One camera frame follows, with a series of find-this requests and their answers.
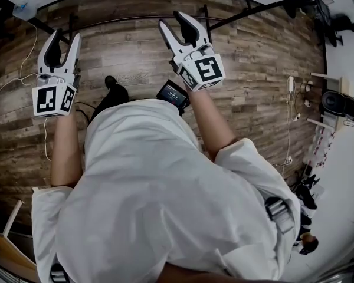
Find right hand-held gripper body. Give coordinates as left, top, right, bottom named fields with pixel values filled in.
left=169, top=42, right=227, bottom=93

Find clear plastic marker holder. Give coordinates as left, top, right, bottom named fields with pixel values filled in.
left=12, top=0, right=38, bottom=21

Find person's right forearm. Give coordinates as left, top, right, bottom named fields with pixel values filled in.
left=187, top=90, right=238, bottom=163

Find white frame wooden desk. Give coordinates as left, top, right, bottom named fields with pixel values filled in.
left=306, top=71, right=351, bottom=131

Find black display device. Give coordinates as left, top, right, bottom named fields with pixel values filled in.
left=155, top=80, right=191, bottom=113

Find person's black trousers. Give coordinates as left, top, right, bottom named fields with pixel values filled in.
left=89, top=83, right=130, bottom=123

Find black office chair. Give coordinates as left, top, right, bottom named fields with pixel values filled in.
left=314, top=0, right=354, bottom=48
left=0, top=3, right=17, bottom=70

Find white rack with red labels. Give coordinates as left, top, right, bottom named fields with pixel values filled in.
left=305, top=127, right=336, bottom=169

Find wooden desk with white legs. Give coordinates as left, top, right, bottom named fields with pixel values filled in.
left=0, top=199, right=38, bottom=283

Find black cable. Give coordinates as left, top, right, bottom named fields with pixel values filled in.
left=74, top=101, right=93, bottom=120

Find person's white shirt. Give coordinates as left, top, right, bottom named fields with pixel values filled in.
left=31, top=98, right=301, bottom=283

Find black chair base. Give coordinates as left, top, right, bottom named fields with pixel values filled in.
left=294, top=169, right=320, bottom=211

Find person's left forearm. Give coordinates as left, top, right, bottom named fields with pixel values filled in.
left=50, top=110, right=86, bottom=188

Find person's left shoe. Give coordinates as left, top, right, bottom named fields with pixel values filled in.
left=104, top=75, right=119, bottom=90

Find white cable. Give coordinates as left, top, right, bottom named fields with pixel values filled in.
left=273, top=94, right=302, bottom=176
left=43, top=116, right=53, bottom=162
left=0, top=22, right=39, bottom=143

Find grey harness strap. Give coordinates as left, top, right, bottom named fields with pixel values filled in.
left=49, top=263, right=67, bottom=283
left=264, top=196, right=302, bottom=235

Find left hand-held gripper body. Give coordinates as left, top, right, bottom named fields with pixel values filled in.
left=32, top=71, right=81, bottom=118

